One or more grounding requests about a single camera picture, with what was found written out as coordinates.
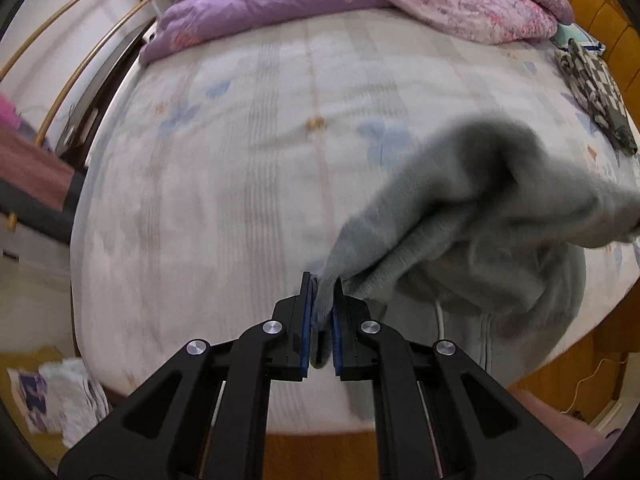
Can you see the maroon cloth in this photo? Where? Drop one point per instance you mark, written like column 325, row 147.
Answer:
column 30, row 165

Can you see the papers on floor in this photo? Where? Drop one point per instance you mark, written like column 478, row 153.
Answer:
column 60, row 400

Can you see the black white checkered cloth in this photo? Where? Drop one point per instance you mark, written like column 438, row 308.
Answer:
column 597, row 90

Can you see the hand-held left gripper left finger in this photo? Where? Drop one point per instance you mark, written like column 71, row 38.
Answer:
column 305, row 330

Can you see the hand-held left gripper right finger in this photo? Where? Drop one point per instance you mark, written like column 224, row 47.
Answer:
column 336, row 340

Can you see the pale teal pillow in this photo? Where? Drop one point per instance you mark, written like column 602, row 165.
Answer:
column 575, row 35

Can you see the wooden headboard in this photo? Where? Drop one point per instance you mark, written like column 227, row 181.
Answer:
column 600, row 0

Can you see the curved brass rail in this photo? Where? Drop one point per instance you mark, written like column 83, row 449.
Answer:
column 85, row 60
column 60, row 20

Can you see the purple quilt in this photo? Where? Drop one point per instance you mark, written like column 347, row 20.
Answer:
column 240, row 10

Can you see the person's leg in pink pants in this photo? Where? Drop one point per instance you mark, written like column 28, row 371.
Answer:
column 555, row 435

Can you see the bed with pale printed sheet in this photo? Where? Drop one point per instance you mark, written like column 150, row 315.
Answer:
column 225, row 185

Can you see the grey hoodie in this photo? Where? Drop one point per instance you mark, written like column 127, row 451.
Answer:
column 475, row 210

